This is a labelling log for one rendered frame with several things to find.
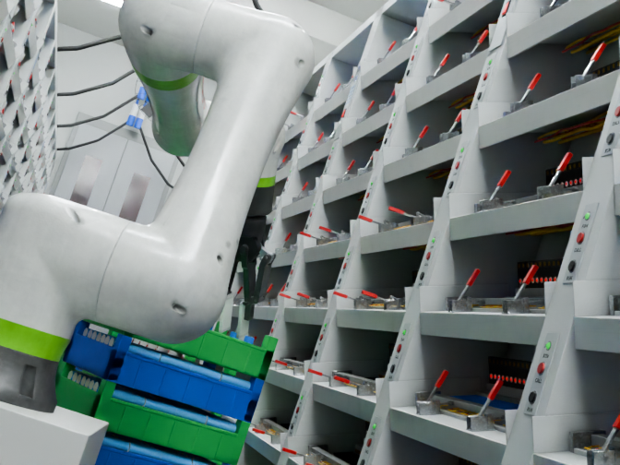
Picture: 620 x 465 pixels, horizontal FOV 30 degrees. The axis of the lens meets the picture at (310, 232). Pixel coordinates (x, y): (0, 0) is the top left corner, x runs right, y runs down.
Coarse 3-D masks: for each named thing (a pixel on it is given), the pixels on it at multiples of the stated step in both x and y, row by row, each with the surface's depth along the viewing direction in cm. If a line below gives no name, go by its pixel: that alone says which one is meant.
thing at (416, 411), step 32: (416, 384) 228; (448, 384) 230; (480, 384) 231; (512, 384) 217; (416, 416) 210; (448, 416) 208; (480, 416) 185; (512, 416) 169; (448, 448) 193; (480, 448) 179
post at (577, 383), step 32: (608, 128) 172; (608, 160) 168; (608, 192) 165; (576, 224) 171; (608, 224) 163; (608, 256) 163; (544, 320) 170; (576, 352) 161; (608, 352) 162; (576, 384) 161; (608, 384) 162; (512, 448) 166
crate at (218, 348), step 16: (128, 336) 194; (208, 336) 203; (224, 336) 204; (192, 352) 201; (208, 352) 203; (224, 352) 205; (240, 352) 207; (256, 352) 208; (272, 352) 210; (240, 368) 207; (256, 368) 209
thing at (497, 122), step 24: (600, 48) 194; (600, 72) 224; (576, 96) 191; (600, 96) 182; (480, 120) 234; (504, 120) 221; (528, 120) 210; (552, 120) 200; (576, 120) 221; (600, 120) 205; (480, 144) 234
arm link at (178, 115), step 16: (160, 96) 179; (176, 96) 179; (192, 96) 183; (160, 112) 189; (176, 112) 187; (192, 112) 190; (160, 128) 198; (176, 128) 195; (192, 128) 197; (160, 144) 205; (176, 144) 201; (192, 144) 202
